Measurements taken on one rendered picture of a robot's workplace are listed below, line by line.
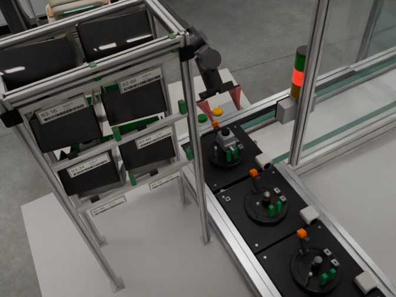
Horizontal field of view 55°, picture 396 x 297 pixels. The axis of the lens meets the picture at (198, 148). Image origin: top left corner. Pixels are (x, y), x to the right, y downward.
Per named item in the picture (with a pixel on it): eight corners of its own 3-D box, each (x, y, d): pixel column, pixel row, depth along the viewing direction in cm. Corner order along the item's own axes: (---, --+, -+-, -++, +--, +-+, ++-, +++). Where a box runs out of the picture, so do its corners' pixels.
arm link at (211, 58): (198, 30, 120) (177, 47, 120) (204, 22, 109) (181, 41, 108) (221, 61, 122) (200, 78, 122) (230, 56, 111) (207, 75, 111)
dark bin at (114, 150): (73, 152, 116) (65, 130, 113) (115, 140, 118) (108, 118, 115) (67, 197, 91) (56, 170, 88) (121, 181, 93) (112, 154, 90)
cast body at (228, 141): (215, 141, 136) (215, 127, 131) (226, 136, 138) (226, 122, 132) (228, 157, 131) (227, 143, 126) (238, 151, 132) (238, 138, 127)
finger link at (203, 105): (230, 115, 120) (219, 87, 118) (210, 124, 118) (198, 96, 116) (222, 116, 126) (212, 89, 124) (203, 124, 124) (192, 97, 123)
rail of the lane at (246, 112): (167, 158, 154) (163, 141, 146) (341, 81, 176) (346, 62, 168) (173, 168, 151) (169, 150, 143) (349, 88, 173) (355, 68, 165)
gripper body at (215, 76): (234, 85, 120) (225, 63, 118) (205, 97, 117) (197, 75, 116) (227, 87, 126) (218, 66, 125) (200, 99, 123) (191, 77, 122)
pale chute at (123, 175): (89, 185, 132) (86, 172, 132) (126, 174, 134) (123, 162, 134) (78, 200, 105) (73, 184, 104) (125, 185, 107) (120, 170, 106)
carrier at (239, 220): (215, 198, 130) (214, 176, 120) (274, 169, 136) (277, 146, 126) (254, 257, 115) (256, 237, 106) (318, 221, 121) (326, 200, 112)
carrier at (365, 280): (255, 257, 115) (257, 238, 105) (319, 222, 121) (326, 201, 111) (306, 333, 100) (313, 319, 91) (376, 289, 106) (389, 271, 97)
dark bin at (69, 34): (30, 67, 92) (18, 36, 89) (84, 54, 94) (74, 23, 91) (6, 96, 67) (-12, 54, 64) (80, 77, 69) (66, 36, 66)
